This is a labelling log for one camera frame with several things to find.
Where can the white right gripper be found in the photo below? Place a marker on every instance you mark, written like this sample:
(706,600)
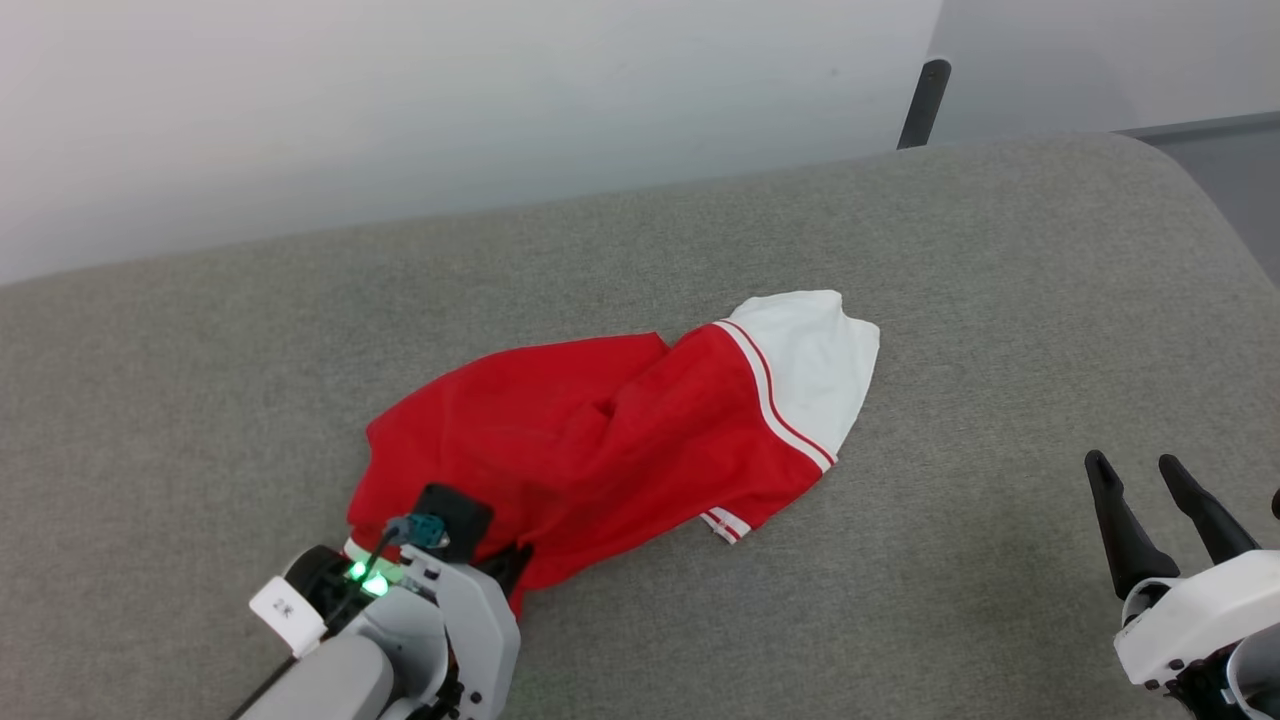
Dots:
(1200,610)

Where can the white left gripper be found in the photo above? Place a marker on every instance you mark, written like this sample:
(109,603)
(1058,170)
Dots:
(480,630)

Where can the red and white jersey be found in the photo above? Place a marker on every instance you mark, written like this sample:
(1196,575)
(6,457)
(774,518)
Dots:
(600,430)

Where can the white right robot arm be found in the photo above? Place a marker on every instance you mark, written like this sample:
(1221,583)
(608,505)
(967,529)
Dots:
(1250,685)

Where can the grey fabric sofa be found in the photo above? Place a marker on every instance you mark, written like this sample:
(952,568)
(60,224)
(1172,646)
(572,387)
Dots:
(900,600)

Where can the black slanted pole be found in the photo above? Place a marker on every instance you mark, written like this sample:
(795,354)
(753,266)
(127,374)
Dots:
(923,105)

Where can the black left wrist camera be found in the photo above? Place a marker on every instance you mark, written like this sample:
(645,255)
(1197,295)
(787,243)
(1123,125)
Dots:
(455,515)

